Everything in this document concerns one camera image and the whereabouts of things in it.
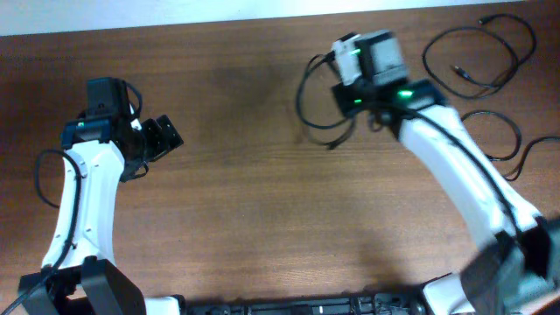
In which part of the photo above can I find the thick black usb cable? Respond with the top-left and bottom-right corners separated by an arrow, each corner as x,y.
421,12 -> 538,101

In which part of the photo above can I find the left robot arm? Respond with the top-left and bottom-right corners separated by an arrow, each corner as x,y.
5,77 -> 186,314

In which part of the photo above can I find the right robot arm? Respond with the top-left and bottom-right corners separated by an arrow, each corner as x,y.
332,30 -> 559,314

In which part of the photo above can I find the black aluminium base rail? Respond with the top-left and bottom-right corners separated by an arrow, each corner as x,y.
182,285 -> 433,315

